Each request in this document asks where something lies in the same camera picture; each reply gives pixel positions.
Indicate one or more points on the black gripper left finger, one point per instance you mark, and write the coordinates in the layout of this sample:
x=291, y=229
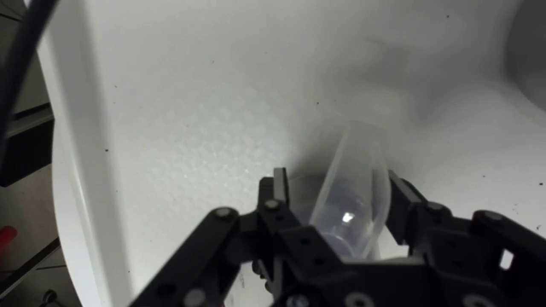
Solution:
x=291, y=258

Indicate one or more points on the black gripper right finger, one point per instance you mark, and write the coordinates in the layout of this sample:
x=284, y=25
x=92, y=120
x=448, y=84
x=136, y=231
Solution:
x=486, y=260

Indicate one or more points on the clear jar with dark contents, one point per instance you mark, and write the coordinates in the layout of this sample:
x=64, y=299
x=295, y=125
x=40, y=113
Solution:
x=353, y=202

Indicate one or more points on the white plastic tray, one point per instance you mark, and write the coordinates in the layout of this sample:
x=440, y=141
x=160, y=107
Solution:
x=165, y=110

